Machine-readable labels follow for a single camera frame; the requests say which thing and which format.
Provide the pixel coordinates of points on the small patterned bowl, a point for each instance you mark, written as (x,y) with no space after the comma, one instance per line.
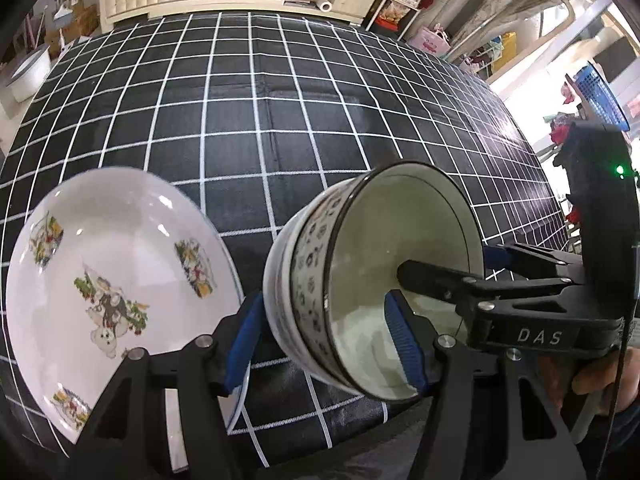
(344,251)

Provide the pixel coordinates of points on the blue plastic basket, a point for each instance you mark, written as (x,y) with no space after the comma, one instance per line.
(593,88)

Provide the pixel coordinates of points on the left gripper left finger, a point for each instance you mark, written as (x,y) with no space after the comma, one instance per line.
(125,436)

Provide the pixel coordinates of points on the white plastic bin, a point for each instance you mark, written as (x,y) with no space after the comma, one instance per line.
(30,74)

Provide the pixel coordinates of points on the black white grid tablecloth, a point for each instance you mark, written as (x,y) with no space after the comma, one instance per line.
(252,114)

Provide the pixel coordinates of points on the right hand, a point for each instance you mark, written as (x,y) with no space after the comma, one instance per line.
(598,376)

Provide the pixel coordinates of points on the plain white bowl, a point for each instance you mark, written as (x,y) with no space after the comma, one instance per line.
(279,315)

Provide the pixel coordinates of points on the pink bag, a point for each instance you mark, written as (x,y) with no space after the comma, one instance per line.
(434,41)

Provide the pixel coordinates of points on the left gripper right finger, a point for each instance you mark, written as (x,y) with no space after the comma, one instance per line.
(489,418)

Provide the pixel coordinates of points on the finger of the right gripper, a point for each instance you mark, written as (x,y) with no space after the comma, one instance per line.
(532,262)
(453,286)

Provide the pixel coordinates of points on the white paper roll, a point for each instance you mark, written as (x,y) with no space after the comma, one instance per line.
(323,5)

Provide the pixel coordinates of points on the white plate cartoon print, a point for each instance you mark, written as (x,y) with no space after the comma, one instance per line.
(111,260)

